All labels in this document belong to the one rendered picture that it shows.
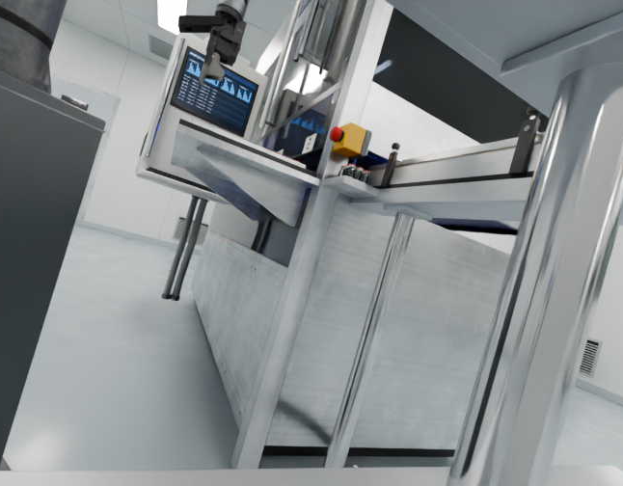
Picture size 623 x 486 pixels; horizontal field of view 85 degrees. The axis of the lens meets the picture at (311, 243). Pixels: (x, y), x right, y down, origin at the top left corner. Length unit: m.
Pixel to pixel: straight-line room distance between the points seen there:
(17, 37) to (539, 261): 0.74
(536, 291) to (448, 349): 1.17
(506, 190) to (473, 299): 0.82
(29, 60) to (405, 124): 0.92
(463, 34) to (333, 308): 0.87
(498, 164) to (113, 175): 6.19
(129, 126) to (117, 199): 1.21
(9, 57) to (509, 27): 0.66
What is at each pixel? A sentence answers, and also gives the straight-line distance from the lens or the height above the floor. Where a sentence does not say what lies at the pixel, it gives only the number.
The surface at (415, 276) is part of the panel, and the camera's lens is 1.20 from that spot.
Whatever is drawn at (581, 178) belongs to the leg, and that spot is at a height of 0.76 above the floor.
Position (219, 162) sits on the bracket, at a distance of 1.01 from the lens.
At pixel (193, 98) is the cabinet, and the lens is 1.98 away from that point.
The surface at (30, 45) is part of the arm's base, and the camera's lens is 0.76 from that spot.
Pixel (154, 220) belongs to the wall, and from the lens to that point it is 6.46.
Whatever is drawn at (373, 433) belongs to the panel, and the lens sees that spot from 1.33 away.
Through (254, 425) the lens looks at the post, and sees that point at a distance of 1.11.
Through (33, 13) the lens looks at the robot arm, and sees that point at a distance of 0.77.
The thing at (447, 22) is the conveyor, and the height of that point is 0.84.
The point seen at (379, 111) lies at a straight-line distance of 1.12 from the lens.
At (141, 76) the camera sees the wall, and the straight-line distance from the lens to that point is 6.80.
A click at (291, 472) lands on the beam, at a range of 0.23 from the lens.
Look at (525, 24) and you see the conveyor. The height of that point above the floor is 0.84.
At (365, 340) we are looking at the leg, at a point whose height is 0.50.
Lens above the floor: 0.67
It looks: 1 degrees up
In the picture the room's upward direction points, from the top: 16 degrees clockwise
